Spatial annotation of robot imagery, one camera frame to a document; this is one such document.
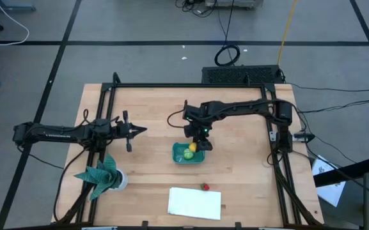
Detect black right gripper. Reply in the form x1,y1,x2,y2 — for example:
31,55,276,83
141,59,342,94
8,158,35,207
184,122,214,152

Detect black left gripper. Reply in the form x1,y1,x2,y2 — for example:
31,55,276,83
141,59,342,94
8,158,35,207
116,110,148,153

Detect teal plastic tub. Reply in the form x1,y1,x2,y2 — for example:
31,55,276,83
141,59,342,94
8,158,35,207
171,141,207,165

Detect green plant in white pot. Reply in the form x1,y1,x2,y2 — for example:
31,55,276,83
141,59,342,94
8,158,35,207
74,153,129,202

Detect white folded cloth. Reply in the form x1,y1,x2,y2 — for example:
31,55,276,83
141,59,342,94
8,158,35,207
167,187,223,222

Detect black perforated computer case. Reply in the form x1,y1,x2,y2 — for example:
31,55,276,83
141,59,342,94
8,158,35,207
201,64,283,85

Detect small black adapter box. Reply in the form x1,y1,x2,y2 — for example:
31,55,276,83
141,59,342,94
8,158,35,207
292,132,317,143

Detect white printed paper sheets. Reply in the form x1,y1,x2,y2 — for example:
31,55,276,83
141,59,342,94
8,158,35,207
311,154,347,208

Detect grey floor device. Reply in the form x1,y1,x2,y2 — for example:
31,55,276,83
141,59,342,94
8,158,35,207
204,0,264,9

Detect black table bar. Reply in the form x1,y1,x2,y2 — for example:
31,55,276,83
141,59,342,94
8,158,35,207
313,156,369,188

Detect grey chair base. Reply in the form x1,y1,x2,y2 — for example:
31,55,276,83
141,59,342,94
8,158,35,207
0,0,37,32

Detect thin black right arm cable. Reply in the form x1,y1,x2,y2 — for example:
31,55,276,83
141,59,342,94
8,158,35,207
166,109,187,130

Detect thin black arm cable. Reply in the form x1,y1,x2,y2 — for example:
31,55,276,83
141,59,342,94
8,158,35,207
166,109,187,130
81,109,91,126

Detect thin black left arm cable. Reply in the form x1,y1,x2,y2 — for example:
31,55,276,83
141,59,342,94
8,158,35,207
81,109,91,126

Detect black aluminium table frame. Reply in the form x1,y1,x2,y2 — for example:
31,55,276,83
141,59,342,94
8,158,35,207
51,72,324,230

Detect black coiled cable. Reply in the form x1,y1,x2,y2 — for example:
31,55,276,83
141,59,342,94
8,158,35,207
214,0,241,68

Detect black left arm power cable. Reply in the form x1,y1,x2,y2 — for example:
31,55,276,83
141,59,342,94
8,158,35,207
52,146,90,224

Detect black cable bundle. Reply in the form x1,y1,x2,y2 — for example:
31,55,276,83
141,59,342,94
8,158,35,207
175,0,219,19

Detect yellow hanging cable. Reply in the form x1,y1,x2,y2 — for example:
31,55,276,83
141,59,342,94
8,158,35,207
277,0,299,66

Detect thin black floor cable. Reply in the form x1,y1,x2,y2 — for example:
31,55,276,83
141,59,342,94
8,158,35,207
298,98,369,115
287,82,369,94

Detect white floor cable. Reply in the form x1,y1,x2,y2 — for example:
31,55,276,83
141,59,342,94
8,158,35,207
0,0,31,47

